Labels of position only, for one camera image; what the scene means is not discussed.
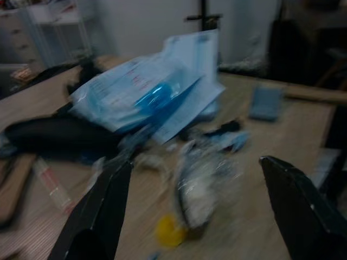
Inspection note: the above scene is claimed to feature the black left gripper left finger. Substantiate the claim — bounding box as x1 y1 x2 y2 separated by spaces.
49 160 133 260

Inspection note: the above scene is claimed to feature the brown flat board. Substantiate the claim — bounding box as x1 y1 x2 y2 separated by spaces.
0 153 36 227

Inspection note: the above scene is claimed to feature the crumpled blue plastic wrapper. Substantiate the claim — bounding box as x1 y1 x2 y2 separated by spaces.
205 129 252 152

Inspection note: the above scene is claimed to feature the clear tube with red label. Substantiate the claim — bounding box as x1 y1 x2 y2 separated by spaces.
32 158 73 212

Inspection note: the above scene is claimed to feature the black stand pole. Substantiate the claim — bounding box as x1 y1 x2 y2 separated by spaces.
185 0 223 32

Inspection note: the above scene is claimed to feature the small blue sponge pad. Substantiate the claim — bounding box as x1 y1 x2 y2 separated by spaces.
248 85 284 122

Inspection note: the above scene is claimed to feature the crumpled clear plastic wrapper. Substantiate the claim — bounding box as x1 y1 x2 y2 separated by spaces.
170 142 241 231

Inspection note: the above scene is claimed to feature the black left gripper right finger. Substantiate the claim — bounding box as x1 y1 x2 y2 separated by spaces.
259 155 347 260

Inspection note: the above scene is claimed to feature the white shelving unit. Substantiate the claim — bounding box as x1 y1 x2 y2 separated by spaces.
16 0 104 68

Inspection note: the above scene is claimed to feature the light blue plastic packaging bag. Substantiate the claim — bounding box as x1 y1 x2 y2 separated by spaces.
67 29 226 144

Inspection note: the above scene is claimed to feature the yellow bottle cap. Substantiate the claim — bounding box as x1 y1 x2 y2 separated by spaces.
153 214 188 248

